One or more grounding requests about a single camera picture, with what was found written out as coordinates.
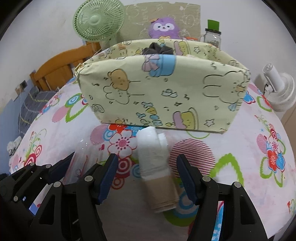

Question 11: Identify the white beige sock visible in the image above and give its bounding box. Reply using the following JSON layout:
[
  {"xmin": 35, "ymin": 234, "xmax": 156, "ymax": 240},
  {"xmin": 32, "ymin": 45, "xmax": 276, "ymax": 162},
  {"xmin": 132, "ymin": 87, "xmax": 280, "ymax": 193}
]
[{"xmin": 137, "ymin": 126, "xmax": 179, "ymax": 213}]

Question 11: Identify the grey velvet drawstring pouch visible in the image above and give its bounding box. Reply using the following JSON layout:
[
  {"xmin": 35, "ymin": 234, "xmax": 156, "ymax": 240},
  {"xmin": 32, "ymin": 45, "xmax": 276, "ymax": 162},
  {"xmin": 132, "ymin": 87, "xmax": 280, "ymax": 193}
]
[{"xmin": 142, "ymin": 43, "xmax": 174, "ymax": 55}]

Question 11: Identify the floral tablecloth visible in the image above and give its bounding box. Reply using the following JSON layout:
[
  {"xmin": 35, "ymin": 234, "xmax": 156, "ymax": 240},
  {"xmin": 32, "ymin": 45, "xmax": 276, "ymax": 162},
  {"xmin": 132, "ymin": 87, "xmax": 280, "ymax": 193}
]
[{"xmin": 9, "ymin": 79, "xmax": 295, "ymax": 240}]

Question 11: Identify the grey plaid pillow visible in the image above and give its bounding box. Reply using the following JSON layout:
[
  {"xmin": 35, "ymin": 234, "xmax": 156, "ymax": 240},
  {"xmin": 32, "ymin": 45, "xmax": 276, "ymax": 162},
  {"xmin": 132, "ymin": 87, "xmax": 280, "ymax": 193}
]
[{"xmin": 18, "ymin": 86, "xmax": 56, "ymax": 138}]

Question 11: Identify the wooden chair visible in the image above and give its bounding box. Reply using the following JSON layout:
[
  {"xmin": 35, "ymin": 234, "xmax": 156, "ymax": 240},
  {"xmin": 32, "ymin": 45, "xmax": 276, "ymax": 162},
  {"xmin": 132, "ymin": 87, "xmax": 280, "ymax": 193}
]
[{"xmin": 30, "ymin": 42, "xmax": 101, "ymax": 91}]

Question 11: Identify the white floor fan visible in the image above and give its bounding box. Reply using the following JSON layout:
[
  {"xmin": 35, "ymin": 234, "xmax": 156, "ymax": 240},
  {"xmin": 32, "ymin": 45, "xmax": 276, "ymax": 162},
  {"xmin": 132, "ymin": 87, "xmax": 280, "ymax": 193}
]
[{"xmin": 263, "ymin": 63, "xmax": 295, "ymax": 112}]

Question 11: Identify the yellow cartoon fabric storage box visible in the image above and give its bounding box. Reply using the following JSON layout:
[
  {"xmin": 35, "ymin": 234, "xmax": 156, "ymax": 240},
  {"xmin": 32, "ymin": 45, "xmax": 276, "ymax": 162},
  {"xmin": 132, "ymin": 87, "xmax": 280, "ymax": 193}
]
[{"xmin": 75, "ymin": 39, "xmax": 251, "ymax": 133}]

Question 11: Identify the glass mason jar mug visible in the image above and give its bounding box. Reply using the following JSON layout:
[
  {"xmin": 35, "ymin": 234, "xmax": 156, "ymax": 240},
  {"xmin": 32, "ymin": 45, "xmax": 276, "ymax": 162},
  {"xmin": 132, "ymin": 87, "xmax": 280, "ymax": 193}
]
[{"xmin": 200, "ymin": 28, "xmax": 221, "ymax": 48}]

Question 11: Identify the green desk fan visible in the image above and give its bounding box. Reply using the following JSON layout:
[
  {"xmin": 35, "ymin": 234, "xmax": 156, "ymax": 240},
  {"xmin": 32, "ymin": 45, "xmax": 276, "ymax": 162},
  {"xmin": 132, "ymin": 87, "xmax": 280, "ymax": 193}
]
[{"xmin": 73, "ymin": 0, "xmax": 125, "ymax": 50}]

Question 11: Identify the toothpick holder orange lid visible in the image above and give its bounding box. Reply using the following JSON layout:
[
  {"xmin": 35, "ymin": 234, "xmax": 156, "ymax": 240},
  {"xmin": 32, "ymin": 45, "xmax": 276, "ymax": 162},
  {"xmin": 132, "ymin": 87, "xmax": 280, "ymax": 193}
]
[{"xmin": 184, "ymin": 37, "xmax": 199, "ymax": 42}]

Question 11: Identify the green cup on jar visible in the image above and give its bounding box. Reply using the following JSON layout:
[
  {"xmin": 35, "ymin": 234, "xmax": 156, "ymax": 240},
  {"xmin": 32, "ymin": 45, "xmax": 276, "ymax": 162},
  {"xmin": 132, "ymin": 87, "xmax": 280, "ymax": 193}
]
[{"xmin": 207, "ymin": 19, "xmax": 220, "ymax": 32}]

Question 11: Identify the beige cartoon cardboard sheet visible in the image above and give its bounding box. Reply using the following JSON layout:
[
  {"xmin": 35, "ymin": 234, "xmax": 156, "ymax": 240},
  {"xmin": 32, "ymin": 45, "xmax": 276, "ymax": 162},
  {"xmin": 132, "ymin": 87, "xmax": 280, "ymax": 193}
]
[{"xmin": 116, "ymin": 1, "xmax": 201, "ymax": 42}]

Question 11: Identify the purple plush toy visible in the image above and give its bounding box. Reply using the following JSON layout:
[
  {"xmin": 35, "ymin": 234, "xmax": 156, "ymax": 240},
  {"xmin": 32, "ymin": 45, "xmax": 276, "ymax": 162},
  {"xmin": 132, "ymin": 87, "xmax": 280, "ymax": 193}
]
[{"xmin": 148, "ymin": 17, "xmax": 180, "ymax": 39}]

